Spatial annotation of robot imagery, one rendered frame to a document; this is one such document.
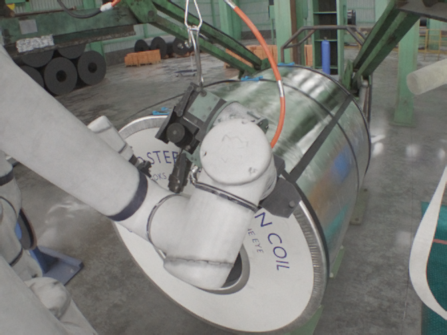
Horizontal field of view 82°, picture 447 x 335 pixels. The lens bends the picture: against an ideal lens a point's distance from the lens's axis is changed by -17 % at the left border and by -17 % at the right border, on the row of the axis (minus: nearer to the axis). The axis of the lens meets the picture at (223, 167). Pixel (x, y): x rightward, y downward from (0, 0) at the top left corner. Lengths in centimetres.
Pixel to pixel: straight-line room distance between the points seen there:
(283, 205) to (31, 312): 40
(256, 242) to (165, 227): 75
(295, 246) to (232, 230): 71
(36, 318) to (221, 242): 22
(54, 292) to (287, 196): 40
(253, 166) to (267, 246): 79
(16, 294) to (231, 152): 26
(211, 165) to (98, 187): 15
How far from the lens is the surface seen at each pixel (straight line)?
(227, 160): 36
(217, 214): 37
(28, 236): 237
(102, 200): 41
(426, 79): 47
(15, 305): 26
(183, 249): 38
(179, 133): 87
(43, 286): 53
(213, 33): 215
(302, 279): 117
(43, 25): 147
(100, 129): 97
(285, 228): 104
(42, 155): 36
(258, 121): 76
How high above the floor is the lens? 164
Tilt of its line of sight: 26 degrees down
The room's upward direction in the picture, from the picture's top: 6 degrees counter-clockwise
